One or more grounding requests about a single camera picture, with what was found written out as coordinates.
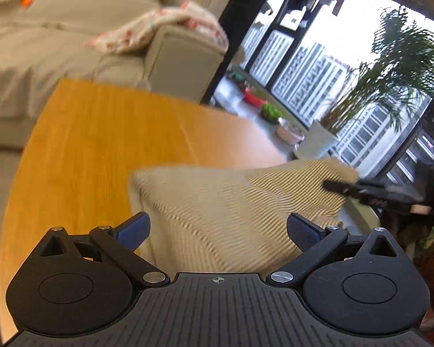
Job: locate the white ribbed plant pot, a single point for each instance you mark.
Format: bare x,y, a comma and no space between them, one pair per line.
317,142

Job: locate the pink floral blanket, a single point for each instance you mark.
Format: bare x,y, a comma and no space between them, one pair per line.
140,32

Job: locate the beige black striped garment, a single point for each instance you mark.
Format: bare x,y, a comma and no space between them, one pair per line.
207,220

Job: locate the beige sofa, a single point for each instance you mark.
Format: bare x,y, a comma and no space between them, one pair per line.
44,42

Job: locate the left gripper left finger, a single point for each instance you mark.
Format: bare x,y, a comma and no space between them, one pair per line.
118,246

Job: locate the green plant tray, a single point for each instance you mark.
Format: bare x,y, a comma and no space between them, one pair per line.
270,113

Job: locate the dark curtain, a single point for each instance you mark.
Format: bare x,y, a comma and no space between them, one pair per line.
236,19

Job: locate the pink bowl on floor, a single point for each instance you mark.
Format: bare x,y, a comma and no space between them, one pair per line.
289,133

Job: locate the potted palm plant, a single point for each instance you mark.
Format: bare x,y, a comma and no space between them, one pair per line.
400,76

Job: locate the red plastic basin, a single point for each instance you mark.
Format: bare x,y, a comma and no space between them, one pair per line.
251,98

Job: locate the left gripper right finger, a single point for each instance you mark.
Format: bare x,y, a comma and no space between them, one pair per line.
319,247

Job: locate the right gloved hand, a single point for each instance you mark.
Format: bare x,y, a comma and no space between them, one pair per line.
409,217

